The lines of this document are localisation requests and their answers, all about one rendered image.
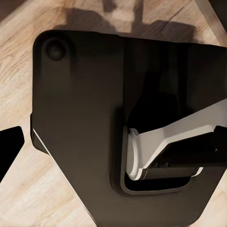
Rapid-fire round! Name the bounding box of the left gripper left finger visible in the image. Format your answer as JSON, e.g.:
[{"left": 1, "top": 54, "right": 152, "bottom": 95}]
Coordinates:
[{"left": 0, "top": 126, "right": 25, "bottom": 183}]

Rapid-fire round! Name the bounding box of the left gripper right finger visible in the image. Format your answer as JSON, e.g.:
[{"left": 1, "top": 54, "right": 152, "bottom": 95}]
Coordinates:
[{"left": 212, "top": 126, "right": 227, "bottom": 164}]

